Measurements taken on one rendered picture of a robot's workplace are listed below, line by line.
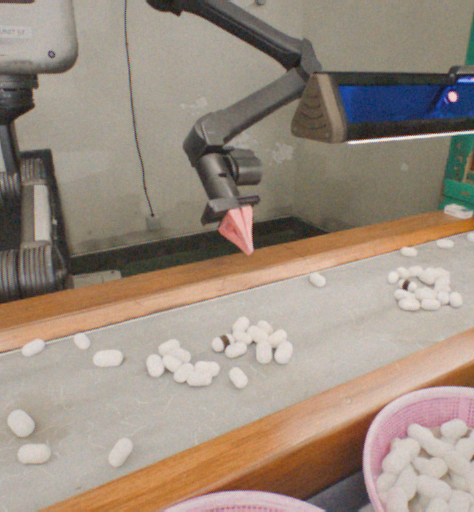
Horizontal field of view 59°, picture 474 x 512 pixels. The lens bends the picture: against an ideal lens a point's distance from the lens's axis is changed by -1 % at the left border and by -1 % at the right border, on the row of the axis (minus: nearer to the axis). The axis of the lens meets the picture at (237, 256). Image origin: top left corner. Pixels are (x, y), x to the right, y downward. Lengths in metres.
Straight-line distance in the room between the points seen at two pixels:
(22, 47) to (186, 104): 1.81
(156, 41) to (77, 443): 2.35
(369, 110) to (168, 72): 2.22
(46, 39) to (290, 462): 0.85
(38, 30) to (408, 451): 0.93
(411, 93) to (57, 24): 0.69
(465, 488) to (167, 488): 0.29
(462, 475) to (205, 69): 2.52
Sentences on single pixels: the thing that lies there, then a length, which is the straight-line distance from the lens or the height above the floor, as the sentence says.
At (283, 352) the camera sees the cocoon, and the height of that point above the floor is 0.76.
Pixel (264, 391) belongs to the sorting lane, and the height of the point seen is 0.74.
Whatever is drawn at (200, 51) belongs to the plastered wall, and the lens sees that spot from 2.75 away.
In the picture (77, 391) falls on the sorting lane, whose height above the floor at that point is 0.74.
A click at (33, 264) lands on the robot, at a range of 0.88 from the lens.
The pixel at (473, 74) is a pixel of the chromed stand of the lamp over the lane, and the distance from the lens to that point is 0.62.
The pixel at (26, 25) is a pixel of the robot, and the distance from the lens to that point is 0.99.
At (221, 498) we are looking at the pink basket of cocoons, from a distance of 0.42.
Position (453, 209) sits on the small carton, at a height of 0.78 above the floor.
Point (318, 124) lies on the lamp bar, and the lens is 0.49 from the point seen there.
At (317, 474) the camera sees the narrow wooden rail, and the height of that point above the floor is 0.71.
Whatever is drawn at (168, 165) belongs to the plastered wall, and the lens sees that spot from 2.71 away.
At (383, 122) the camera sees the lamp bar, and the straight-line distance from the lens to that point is 0.52.
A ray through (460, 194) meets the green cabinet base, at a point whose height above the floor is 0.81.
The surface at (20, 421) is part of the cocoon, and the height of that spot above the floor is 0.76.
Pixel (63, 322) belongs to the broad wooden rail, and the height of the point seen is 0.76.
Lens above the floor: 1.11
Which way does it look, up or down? 23 degrees down
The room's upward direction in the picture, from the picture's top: straight up
